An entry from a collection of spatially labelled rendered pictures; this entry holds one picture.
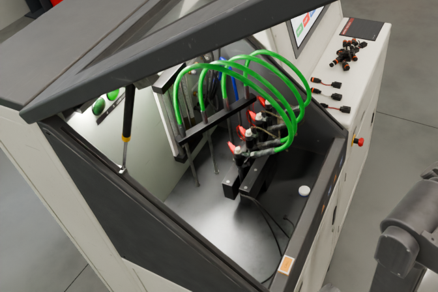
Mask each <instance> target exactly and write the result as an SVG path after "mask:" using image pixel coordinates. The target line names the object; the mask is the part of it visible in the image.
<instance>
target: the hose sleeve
mask: <svg viewBox="0 0 438 292"><path fill-rule="evenodd" d="M275 148H276V147H273V148H270V149H265V150H261V151H256V152H255V153H254V155H255V157H261V156H267V155H270V154H276V152H275V151H274V149H275Z"/></svg>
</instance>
